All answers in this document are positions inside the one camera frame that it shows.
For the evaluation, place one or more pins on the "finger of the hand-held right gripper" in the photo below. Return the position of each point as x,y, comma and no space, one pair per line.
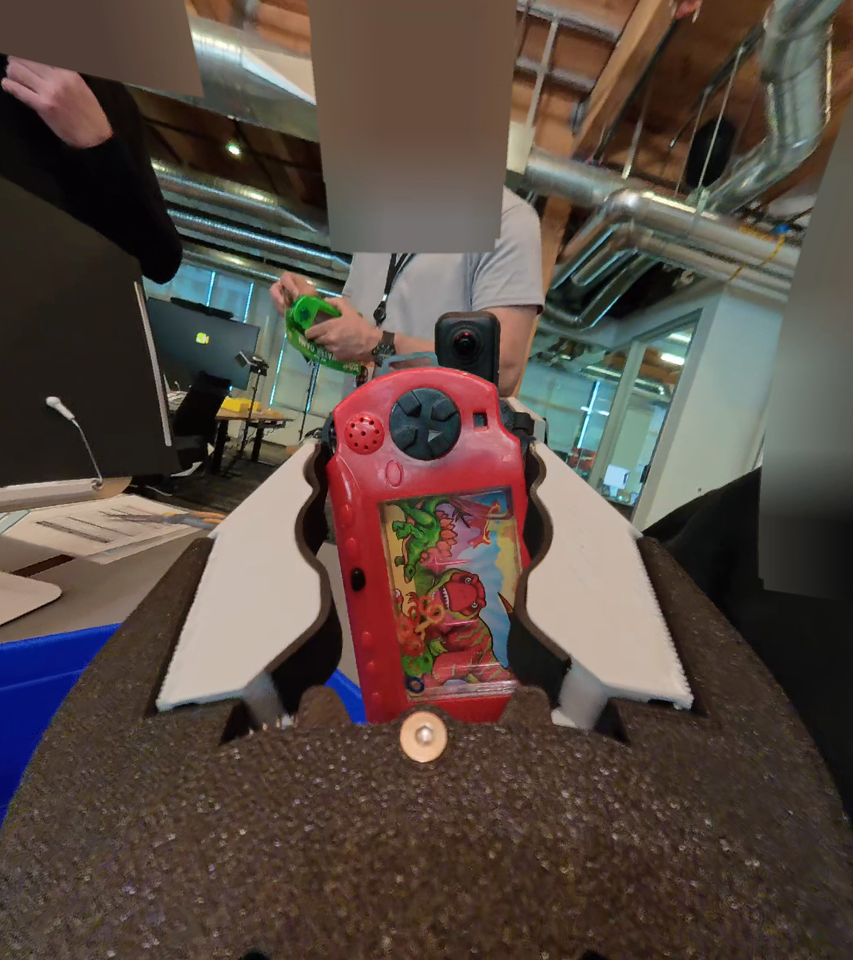
535,427

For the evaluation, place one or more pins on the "green plastic toy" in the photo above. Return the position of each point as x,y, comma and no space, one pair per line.
306,319

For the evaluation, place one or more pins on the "yellow plastic bin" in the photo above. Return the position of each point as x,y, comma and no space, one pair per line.
240,406

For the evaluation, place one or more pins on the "paper sheet in plastic sleeve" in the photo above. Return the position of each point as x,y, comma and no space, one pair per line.
96,532

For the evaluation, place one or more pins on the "silver ventilation duct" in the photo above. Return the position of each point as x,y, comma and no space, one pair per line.
681,217
246,217

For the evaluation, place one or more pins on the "black office chair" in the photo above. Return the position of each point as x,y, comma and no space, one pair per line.
198,412

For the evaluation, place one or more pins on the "camera on tripod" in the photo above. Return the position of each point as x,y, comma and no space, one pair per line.
254,361

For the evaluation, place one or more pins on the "large black board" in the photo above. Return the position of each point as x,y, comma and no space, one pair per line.
36,337

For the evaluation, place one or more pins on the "large black monitor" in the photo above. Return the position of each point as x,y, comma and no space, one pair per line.
186,337

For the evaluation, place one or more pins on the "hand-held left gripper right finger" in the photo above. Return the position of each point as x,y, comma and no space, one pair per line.
599,600

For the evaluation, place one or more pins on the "red handheld game toy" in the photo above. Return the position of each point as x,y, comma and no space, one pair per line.
366,600

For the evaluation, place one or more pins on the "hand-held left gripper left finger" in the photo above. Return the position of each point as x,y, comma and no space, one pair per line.
246,600

